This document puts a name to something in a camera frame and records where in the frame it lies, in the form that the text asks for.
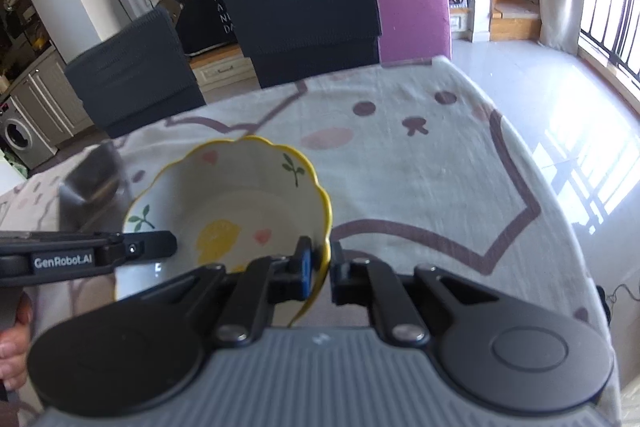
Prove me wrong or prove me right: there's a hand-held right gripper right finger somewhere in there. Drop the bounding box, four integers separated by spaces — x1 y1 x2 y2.
330 241 511 348

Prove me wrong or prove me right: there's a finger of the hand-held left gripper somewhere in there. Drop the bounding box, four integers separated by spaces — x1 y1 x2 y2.
100 230 179 267

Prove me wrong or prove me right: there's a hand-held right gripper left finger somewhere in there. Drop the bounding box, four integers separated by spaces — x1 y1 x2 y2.
117 236 317 348

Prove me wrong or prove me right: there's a floral bowl with yellow rim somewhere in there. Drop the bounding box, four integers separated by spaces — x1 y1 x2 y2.
114 136 333 328

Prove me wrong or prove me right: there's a person's left hand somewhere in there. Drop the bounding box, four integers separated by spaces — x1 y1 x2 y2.
0 293 34 394

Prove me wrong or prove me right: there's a cartoon printed tablecloth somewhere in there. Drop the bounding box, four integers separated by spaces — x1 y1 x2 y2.
0 56 623 427

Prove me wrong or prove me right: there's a silver washing machine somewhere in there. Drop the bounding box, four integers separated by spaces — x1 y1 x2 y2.
0 96 57 171

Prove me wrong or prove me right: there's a grey lower kitchen cabinet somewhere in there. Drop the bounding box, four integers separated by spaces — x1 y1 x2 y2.
10 52 93 148

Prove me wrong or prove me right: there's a dark grey chair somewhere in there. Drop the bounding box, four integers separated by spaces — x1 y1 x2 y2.
218 0 383 88
64 4 207 138

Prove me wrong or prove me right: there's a black banner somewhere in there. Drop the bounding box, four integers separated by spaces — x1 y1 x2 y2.
175 0 241 55

